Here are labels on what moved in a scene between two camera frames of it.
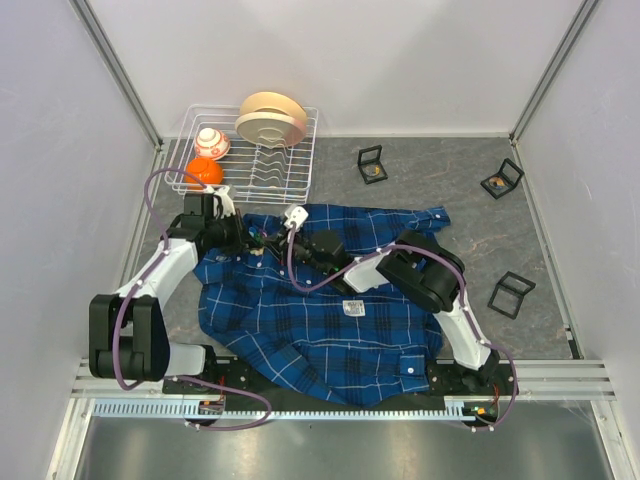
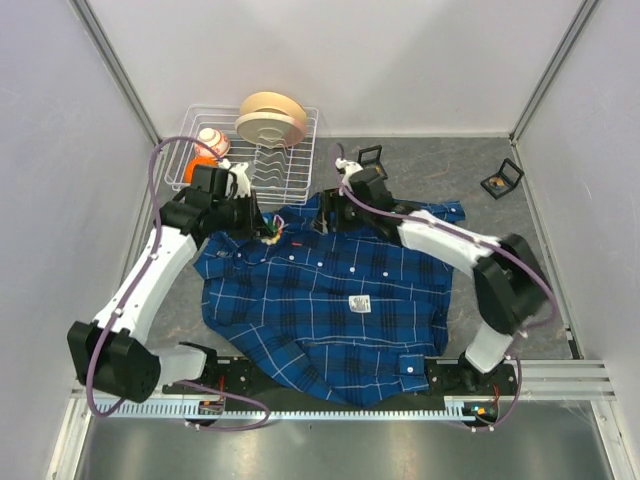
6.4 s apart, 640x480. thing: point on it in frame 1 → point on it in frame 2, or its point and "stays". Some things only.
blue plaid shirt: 291,325 stays
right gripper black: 279,246 → 332,202
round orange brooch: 496,182 stays
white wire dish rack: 211,153 stays
